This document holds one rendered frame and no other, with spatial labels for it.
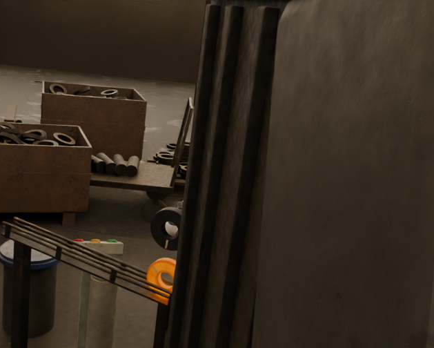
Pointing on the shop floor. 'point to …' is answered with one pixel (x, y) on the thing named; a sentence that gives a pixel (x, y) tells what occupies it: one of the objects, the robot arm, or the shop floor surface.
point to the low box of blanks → (36, 169)
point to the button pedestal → (89, 285)
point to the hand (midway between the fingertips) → (172, 224)
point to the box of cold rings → (98, 115)
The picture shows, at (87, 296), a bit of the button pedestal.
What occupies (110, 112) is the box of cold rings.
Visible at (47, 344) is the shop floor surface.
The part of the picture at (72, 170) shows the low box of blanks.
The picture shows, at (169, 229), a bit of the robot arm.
